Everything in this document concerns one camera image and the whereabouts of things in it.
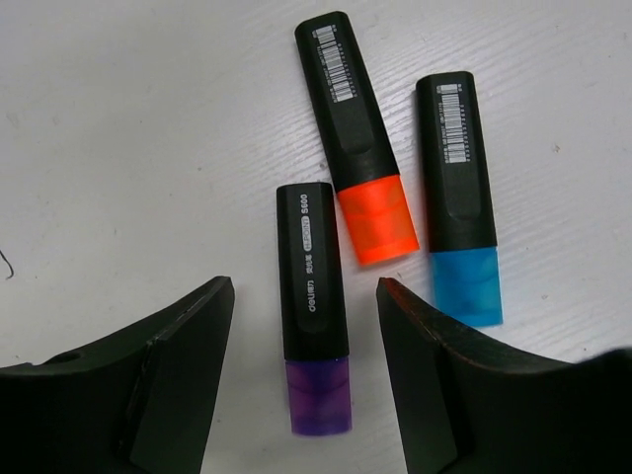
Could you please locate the orange highlighter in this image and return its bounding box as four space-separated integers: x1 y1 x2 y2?
294 11 420 266

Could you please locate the blue highlighter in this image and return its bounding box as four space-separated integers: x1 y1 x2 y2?
416 71 504 328

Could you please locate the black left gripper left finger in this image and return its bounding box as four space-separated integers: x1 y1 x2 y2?
1 276 235 473

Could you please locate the purple highlighter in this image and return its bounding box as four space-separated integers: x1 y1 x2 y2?
276 182 353 436

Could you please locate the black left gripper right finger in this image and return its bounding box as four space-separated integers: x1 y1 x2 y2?
376 277 631 473

